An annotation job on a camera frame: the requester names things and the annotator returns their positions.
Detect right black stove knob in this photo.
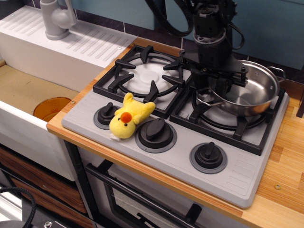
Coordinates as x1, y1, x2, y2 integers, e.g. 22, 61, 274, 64
190, 142, 228, 174

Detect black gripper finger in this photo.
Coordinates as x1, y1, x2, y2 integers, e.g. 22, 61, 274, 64
190, 68, 209, 89
208, 77, 233, 97

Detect black right burner grate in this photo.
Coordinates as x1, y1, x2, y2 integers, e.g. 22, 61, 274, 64
170, 70, 289, 155

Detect stainless steel pot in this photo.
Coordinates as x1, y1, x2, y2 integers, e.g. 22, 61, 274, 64
195, 60, 286, 116

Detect grey toy faucet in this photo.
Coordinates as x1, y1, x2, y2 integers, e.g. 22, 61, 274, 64
40, 0, 77, 40

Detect small left black knob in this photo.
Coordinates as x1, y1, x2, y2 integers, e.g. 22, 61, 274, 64
93, 102, 120, 130

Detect white toy sink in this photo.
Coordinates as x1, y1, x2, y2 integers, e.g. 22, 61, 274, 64
0, 6, 135, 181

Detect black left burner grate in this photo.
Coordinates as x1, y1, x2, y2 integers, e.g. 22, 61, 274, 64
93, 45, 191, 119

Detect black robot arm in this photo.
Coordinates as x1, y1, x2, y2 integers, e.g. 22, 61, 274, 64
146, 0, 248, 97

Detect grey toy stove top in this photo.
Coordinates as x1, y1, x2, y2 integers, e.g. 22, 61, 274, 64
61, 45, 290, 209

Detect black oven door handle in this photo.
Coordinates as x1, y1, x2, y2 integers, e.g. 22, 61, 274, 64
85, 161, 201, 228

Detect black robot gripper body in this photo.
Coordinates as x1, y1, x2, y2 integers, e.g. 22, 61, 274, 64
179, 35, 248, 87

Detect black braided cable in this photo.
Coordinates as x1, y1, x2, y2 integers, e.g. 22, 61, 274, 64
0, 186, 37, 228

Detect yellow stuffed duck toy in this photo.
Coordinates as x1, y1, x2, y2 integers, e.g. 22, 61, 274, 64
109, 93, 156, 140

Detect black burner grate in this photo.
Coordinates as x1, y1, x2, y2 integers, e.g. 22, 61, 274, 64
93, 45, 191, 119
170, 70, 289, 155

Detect wooden drawer front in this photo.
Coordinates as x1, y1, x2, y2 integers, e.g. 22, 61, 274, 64
0, 145, 93, 228

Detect large middle black knob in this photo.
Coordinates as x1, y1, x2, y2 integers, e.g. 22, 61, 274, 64
135, 118, 177, 153

